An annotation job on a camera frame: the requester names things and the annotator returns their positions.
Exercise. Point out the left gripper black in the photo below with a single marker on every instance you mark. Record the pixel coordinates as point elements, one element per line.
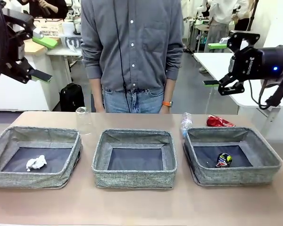
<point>15,47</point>

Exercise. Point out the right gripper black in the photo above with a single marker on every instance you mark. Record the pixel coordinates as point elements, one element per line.
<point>261,63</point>

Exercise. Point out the red wrapper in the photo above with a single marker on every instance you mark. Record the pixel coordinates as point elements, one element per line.
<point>214,121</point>

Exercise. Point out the clear plastic water bottle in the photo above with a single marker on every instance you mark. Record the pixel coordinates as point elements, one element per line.
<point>186,123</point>

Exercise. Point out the clear plastic cup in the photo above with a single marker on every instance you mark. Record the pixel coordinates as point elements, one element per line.
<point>83,122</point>

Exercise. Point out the crushed black soda can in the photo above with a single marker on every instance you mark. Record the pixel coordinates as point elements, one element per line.
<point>222,160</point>

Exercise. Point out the white tissue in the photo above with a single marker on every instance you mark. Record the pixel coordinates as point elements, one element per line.
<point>36,163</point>

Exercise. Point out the person's left forearm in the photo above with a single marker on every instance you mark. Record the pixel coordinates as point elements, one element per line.
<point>169,90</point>

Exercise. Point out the person's right forearm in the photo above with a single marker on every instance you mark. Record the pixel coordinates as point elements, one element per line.
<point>96,94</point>

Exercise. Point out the person's left hand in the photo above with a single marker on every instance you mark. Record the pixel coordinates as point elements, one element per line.
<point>165,110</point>

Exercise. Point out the person's right hand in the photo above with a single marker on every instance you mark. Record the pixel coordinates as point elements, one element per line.
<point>99,108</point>

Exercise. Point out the large white table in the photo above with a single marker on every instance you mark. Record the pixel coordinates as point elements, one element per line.
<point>217,63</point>

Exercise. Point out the printed wooden crate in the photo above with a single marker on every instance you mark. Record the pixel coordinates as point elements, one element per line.
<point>49,28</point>

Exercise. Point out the small white table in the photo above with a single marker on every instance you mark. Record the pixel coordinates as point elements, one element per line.
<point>59,51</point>

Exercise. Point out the person in black trousers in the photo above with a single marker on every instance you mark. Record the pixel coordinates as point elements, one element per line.
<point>241,22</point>

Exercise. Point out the person in white shirt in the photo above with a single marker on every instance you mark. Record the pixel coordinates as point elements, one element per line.
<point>219,26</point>

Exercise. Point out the white desk with wooden top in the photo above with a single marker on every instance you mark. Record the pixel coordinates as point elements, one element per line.
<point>26,94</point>

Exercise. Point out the person in black clothes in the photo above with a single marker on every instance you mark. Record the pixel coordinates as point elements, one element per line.
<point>49,9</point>

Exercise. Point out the black tripod pole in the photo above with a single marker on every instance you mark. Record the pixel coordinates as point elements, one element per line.
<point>252,14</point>

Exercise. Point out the black backpack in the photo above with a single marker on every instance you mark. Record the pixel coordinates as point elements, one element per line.
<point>72,97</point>

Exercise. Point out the orange smartwatch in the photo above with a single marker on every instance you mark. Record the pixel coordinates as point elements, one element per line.
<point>167,103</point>

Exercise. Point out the person in grey shirt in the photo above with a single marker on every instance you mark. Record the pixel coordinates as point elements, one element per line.
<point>132,47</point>

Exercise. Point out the grey fabric basket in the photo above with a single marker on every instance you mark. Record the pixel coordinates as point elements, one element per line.
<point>35,180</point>
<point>132,180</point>
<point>235,176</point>

